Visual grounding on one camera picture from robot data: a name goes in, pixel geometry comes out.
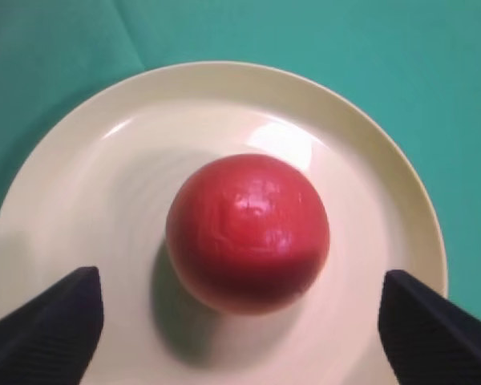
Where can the pale yellow plastic plate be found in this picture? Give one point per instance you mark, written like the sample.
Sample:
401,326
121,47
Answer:
96,191

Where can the red-topped round bread bun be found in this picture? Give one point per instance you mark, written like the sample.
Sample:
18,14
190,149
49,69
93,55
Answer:
247,234

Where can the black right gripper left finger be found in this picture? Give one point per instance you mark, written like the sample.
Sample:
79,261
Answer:
52,338

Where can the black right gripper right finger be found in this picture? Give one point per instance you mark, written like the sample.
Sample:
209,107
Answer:
426,338

